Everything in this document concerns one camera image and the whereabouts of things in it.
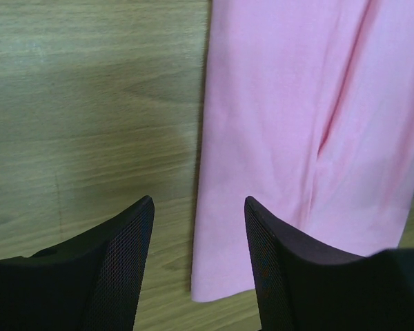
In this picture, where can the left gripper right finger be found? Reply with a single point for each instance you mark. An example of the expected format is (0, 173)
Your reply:
(304, 284)

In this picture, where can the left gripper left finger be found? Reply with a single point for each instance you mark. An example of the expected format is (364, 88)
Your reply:
(89, 282)

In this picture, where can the light pink t shirt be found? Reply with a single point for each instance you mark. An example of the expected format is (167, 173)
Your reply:
(309, 108)

